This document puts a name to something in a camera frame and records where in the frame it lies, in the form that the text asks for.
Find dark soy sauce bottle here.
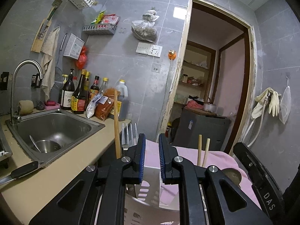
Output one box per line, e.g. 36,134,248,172
71,69,86,114

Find white mesh bag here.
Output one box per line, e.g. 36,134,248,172
279,77,291,124

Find plastic oil jug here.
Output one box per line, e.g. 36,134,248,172
116,79,129,121

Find stainless steel sink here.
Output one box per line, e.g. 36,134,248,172
6,109,105,168

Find wooden storage shelf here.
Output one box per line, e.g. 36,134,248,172
174,41,216,105

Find metal spoon in holder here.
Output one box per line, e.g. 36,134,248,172
222,168,242,187

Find red plastic bag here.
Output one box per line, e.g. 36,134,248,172
75,46,87,70

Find pink floral table cloth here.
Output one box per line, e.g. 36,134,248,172
93,138,262,225

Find hanging beige cloth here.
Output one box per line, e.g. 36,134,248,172
41,26,60,101

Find white wall box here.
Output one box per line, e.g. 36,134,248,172
63,34,85,59

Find hanging plastic bag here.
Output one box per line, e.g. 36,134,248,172
131,9,160,43

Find wooden grater board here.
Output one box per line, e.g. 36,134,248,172
31,0,62,53

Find orange wall hook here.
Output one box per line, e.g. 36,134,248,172
168,50,176,60

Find metal fork in holder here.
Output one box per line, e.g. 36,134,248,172
121,123,138,153

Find white hose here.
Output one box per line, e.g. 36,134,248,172
241,93,269,148

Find dark grey cabinet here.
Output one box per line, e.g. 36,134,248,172
172,109,230,151

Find black handled knife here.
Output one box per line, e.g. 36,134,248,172
0,161,39,186

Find cream rubber gloves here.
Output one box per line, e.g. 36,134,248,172
251,87,280,119

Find white plastic utensil holder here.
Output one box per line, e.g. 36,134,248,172
121,163,207,225

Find white wall switch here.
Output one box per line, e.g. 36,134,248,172
136,42,163,57

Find grey wall shelf basket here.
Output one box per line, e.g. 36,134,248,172
82,23,117,35

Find chrome faucet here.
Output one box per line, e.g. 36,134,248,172
10,59,44,125

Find red chili bag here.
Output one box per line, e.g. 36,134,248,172
94,88,120,121

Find wooden chopstick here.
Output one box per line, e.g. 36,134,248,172
202,138,211,167
197,135,202,167

